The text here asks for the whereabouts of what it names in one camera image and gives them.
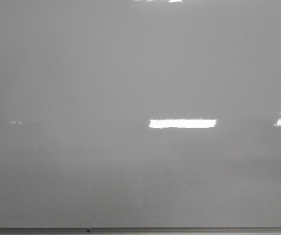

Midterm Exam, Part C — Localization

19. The aluminium whiteboard bottom frame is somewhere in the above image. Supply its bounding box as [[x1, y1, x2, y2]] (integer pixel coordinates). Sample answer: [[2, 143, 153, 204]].
[[0, 227, 281, 235]]

